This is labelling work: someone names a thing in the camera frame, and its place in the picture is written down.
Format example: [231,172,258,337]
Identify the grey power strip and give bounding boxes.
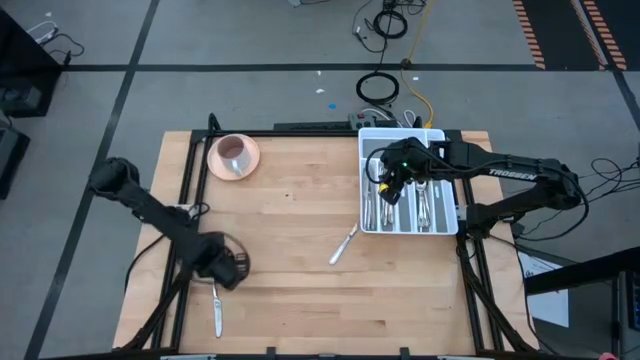
[348,113,377,132]

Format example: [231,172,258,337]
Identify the white plastic cutlery tray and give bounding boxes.
[357,126,460,236]

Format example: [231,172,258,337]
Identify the black floor box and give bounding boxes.
[0,124,31,201]

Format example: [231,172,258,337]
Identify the white paper sheet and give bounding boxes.
[517,249,571,329]

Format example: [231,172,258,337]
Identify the silver forks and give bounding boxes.
[415,180,430,229]

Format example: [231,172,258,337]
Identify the yellow floor cable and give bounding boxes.
[398,0,435,131]

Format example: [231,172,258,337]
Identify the small coiled black cable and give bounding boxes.
[372,8,409,40]

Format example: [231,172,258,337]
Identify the black cabinet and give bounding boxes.
[0,9,64,119]

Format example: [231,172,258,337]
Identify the dark monitor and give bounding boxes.
[624,272,640,331]

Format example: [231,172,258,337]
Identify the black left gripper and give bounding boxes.
[194,231,251,292]

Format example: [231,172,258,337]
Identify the white cable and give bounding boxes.
[25,20,59,44]

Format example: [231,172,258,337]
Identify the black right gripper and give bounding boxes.
[378,136,442,206]

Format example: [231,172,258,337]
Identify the black desk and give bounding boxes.
[523,245,640,297]

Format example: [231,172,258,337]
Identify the large coiled black cable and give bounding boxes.
[355,70,401,106]

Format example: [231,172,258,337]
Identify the silver spoon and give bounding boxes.
[415,180,433,230]
[414,180,430,230]
[416,180,434,230]

